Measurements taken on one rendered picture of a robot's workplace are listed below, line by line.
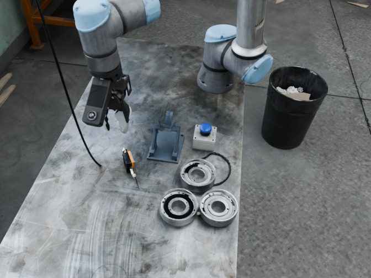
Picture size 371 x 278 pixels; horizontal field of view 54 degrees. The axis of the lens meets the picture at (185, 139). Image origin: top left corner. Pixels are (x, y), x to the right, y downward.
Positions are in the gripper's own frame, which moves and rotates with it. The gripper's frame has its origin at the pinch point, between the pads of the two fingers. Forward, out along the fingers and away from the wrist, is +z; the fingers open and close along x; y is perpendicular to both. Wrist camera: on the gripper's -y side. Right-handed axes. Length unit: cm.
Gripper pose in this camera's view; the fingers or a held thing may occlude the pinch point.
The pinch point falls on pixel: (115, 130)
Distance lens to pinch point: 100.3
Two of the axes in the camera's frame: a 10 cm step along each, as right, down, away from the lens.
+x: -9.7, -1.5, 1.7
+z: 0.3, 6.7, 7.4
